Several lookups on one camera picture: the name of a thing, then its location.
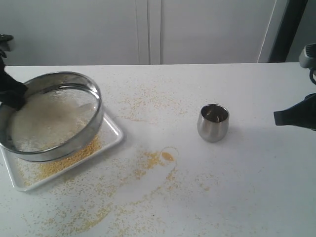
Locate yellow fine grains on tray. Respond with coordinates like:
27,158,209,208
20,135,101,185

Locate pale yellow grain pile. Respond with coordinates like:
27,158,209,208
8,89,97,152

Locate black vertical post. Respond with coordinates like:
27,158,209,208
268,0,308,63

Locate white rectangular plastic tray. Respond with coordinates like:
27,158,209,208
0,114,123,192

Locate round stainless steel sieve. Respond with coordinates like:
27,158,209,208
0,72,103,162

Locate stainless steel cup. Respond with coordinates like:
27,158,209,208
197,104,230,143

